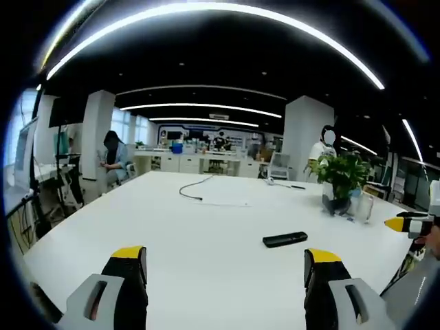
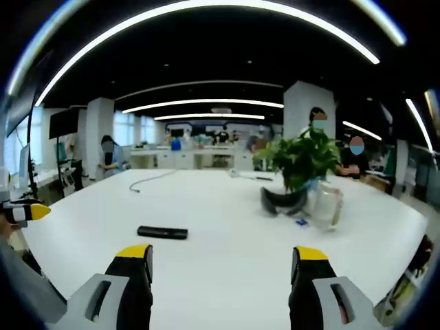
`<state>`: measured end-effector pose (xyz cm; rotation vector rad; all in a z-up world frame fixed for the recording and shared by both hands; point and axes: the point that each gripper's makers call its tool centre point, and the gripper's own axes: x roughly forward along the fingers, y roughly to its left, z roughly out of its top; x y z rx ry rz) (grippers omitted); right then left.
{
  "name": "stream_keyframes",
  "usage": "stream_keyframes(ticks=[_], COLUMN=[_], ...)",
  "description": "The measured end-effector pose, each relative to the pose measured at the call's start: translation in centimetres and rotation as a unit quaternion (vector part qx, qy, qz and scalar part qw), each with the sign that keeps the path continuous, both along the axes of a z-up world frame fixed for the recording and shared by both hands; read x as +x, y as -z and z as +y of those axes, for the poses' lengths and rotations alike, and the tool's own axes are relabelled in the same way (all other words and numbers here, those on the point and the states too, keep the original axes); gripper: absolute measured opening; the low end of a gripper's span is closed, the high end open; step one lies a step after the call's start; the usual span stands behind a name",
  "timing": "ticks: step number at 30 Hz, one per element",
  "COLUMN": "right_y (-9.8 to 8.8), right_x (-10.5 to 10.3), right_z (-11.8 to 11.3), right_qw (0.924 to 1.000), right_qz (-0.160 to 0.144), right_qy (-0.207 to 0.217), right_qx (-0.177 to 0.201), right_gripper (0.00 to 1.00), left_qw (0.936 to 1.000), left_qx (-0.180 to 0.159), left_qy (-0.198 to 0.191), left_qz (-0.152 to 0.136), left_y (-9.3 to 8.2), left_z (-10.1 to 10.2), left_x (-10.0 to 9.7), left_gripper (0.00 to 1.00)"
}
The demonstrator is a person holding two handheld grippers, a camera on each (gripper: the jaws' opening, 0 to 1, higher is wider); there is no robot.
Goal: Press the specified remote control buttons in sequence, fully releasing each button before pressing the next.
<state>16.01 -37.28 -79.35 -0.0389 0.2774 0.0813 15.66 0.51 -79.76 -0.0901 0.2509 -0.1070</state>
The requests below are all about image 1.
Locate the black wall screen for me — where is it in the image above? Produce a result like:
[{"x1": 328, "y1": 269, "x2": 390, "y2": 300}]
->
[{"x1": 47, "y1": 96, "x2": 75, "y2": 129}]

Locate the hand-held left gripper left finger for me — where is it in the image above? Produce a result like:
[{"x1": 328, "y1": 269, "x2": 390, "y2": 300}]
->
[{"x1": 56, "y1": 245, "x2": 149, "y2": 330}]

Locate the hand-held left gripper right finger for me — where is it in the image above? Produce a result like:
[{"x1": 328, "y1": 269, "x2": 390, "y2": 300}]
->
[{"x1": 303, "y1": 247, "x2": 396, "y2": 330}]

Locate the white counter cabinet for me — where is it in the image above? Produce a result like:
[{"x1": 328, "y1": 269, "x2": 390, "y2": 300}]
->
[{"x1": 133, "y1": 149, "x2": 263, "y2": 179}]

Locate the black cable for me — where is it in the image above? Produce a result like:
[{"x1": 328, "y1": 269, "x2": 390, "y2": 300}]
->
[{"x1": 179, "y1": 175, "x2": 214, "y2": 201}]

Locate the grey mesh office chair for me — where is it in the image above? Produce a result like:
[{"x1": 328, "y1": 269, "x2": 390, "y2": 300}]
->
[{"x1": 379, "y1": 250, "x2": 440, "y2": 330}]

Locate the long ceiling light strip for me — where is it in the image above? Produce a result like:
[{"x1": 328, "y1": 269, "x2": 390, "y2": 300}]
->
[{"x1": 45, "y1": 2, "x2": 386, "y2": 91}]

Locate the black equipment stand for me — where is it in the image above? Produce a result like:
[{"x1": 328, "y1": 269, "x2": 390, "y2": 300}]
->
[{"x1": 54, "y1": 125, "x2": 85, "y2": 209}]

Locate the green potted plant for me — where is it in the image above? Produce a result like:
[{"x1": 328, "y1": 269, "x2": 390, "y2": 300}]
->
[{"x1": 304, "y1": 153, "x2": 373, "y2": 217}]

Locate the person's right hand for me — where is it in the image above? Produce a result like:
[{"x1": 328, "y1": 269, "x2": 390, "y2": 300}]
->
[{"x1": 414, "y1": 223, "x2": 440, "y2": 261}]

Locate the white office chair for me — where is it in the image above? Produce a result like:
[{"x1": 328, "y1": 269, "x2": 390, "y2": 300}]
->
[{"x1": 267, "y1": 152, "x2": 292, "y2": 181}]

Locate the clear glass cup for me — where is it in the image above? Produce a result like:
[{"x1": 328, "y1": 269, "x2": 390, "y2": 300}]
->
[{"x1": 355, "y1": 192, "x2": 375, "y2": 225}]

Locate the black remote control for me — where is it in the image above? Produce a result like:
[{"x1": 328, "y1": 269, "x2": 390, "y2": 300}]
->
[{"x1": 262, "y1": 231, "x2": 309, "y2": 248}]

